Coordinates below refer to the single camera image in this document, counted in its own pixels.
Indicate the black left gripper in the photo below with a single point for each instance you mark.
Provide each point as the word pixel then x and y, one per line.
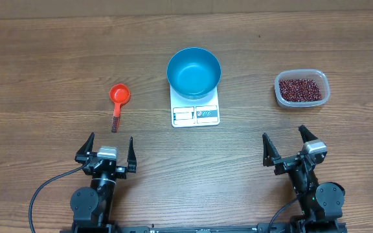
pixel 121 173

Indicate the clear plastic container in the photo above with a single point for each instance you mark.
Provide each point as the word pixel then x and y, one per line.
pixel 312 74

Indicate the blue metal bowl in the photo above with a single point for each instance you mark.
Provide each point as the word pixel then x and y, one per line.
pixel 193 72

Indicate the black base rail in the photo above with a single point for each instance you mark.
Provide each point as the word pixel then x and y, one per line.
pixel 259 228

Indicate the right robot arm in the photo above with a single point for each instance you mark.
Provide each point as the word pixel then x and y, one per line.
pixel 321 204

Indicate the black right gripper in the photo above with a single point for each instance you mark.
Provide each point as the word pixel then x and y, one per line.
pixel 271 158

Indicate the orange measuring scoop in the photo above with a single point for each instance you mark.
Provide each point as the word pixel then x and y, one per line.
pixel 119 95

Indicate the white digital kitchen scale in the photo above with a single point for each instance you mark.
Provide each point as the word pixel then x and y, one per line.
pixel 187 113

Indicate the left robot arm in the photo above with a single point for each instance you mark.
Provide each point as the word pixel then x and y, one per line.
pixel 91 205

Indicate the red beans in container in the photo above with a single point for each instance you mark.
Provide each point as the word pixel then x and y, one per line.
pixel 300 90

